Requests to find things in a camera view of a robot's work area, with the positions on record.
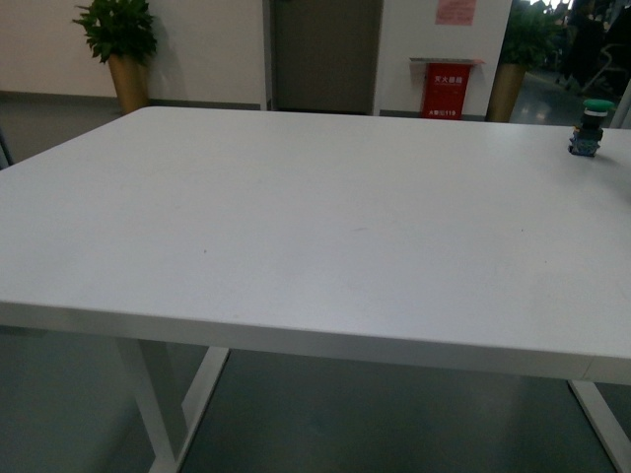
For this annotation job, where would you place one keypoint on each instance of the grey door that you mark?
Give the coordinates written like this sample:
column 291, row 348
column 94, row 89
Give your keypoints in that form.
column 326, row 55

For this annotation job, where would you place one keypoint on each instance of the red fire extinguisher cabinet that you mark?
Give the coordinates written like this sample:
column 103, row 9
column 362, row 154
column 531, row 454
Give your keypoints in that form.
column 445, row 85

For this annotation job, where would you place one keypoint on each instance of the pink paper notice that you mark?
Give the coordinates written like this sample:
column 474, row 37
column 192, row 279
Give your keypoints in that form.
column 455, row 12

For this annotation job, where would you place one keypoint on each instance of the left potted plant gold vase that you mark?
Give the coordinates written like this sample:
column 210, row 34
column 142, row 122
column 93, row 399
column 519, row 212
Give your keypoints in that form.
column 120, row 34

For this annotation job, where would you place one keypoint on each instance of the potted plant gold vase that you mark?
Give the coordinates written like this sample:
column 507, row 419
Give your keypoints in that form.
column 120, row 34
column 527, row 41

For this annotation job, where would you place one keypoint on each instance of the right potted plant gold vase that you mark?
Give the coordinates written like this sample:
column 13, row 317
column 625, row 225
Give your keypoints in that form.
column 527, row 41

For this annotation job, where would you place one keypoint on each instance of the seated person in black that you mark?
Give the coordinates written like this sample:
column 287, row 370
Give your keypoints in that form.
column 591, row 37

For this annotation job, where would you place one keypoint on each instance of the white right table leg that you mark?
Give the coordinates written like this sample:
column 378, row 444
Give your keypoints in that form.
column 608, row 431

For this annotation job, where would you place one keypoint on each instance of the white table leg frame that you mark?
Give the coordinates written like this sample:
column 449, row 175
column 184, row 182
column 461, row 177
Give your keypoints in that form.
column 171, row 419

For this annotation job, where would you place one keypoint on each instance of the green push button switch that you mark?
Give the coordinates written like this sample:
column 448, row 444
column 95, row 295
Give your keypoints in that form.
column 587, row 134

